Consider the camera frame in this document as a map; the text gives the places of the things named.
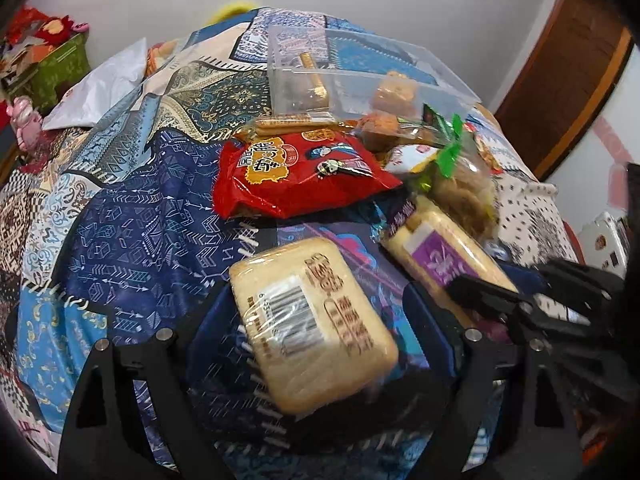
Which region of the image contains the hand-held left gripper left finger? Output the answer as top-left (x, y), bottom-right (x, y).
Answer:
top-left (59, 278), bottom-right (281, 480)

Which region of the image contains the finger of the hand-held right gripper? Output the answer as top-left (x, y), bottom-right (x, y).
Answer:
top-left (444, 273), bottom-right (540, 322)
top-left (536, 258), bottom-right (626, 303)

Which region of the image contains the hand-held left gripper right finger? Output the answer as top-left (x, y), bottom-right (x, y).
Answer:
top-left (407, 280), bottom-right (587, 480)

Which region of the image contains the purple label biscuit packet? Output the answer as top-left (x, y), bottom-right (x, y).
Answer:
top-left (379, 194), bottom-right (521, 333)

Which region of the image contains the pale cake packet with barcode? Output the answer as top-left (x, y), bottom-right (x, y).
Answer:
top-left (229, 238), bottom-right (400, 415)

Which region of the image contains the green-tied clear cookie bag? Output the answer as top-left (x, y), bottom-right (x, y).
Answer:
top-left (404, 114), bottom-right (502, 247)

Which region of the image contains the red snack packet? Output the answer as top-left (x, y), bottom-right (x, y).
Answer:
top-left (212, 130), bottom-right (404, 219)

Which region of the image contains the clear plastic container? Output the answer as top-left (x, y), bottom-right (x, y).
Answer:
top-left (266, 24), bottom-right (482, 122)

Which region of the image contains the patchwork printed blanket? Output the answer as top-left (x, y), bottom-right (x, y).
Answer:
top-left (0, 7), bottom-right (581, 480)

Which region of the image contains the brown wooden door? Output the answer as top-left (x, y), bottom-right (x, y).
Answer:
top-left (494, 0), bottom-right (637, 182)

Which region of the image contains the orange pastry packet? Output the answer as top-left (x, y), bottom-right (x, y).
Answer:
top-left (371, 71), bottom-right (420, 112)

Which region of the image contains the long biscuit stick packet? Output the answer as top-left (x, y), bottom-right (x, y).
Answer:
top-left (254, 112), bottom-right (337, 137)

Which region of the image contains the white pillow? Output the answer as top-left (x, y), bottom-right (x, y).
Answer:
top-left (42, 37), bottom-right (149, 132)

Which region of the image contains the gold tube snack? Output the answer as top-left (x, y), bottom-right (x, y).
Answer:
top-left (294, 52), bottom-right (332, 111)

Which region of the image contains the pink plush toy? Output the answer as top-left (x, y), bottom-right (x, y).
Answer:
top-left (9, 95), bottom-right (45, 152)

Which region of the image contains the green storage box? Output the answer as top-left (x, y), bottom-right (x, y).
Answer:
top-left (0, 35), bottom-right (92, 113)

